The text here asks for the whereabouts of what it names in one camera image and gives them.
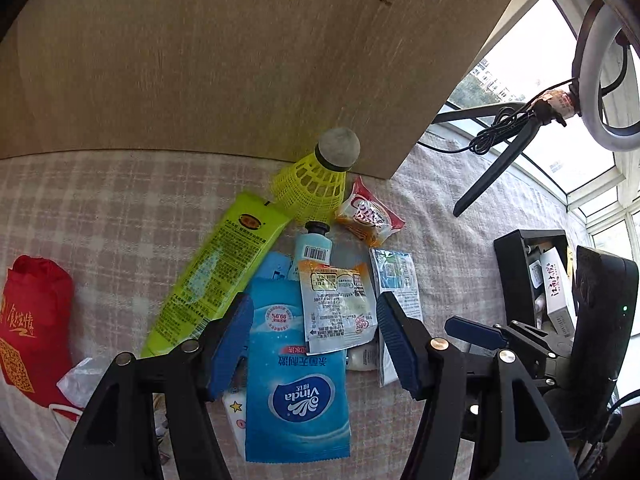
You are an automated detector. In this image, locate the crumpled white plastic bag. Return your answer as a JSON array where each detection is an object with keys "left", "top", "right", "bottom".
[{"left": 56, "top": 356, "right": 111, "bottom": 408}]

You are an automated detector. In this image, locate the small white cream tube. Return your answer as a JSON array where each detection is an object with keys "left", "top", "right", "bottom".
[{"left": 346, "top": 341, "right": 378, "bottom": 372}]

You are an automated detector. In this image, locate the white blue printed sachet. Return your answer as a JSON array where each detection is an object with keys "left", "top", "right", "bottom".
[{"left": 369, "top": 248, "right": 424, "bottom": 388}]

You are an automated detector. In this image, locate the red fabric pouch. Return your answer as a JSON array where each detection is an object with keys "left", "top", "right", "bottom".
[{"left": 1, "top": 255, "right": 78, "bottom": 422}]

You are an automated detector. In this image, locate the red white coffee sachet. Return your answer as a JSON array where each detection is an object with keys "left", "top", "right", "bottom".
[{"left": 335, "top": 176, "right": 406, "bottom": 248}]

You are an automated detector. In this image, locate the white cardboard box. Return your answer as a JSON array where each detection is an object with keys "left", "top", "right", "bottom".
[{"left": 539, "top": 247, "right": 577, "bottom": 339}]

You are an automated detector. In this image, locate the wooden back board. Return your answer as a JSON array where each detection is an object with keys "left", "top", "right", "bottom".
[{"left": 1, "top": 0, "right": 511, "bottom": 178}]

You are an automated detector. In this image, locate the green-yellow tube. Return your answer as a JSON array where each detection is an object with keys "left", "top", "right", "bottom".
[{"left": 141, "top": 191, "right": 291, "bottom": 358}]

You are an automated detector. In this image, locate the blue Vinda wet wipes pack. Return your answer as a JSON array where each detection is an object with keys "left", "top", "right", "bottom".
[{"left": 245, "top": 278, "right": 350, "bottom": 464}]

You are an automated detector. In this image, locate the yellow plastic shuttlecock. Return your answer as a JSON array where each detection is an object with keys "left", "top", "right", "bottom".
[{"left": 270, "top": 127, "right": 360, "bottom": 224}]

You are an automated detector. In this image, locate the orange white sachet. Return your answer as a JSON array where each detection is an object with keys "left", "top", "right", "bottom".
[{"left": 298, "top": 260, "right": 378, "bottom": 356}]

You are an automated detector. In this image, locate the white ring light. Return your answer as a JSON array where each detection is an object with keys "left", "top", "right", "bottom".
[{"left": 570, "top": 0, "right": 639, "bottom": 152}]

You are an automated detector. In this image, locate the black storage box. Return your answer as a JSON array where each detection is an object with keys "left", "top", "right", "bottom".
[{"left": 494, "top": 230, "right": 568, "bottom": 326}]

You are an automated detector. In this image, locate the light blue hand cream tube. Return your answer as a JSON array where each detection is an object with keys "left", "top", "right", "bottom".
[{"left": 288, "top": 221, "right": 332, "bottom": 281}]

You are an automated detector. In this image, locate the white patterned tissue pack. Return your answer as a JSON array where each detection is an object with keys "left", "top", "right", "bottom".
[{"left": 222, "top": 388, "right": 246, "bottom": 458}]

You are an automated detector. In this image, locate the blue plastic phone stand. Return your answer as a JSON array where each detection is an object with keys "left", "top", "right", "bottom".
[{"left": 244, "top": 252, "right": 292, "bottom": 294}]

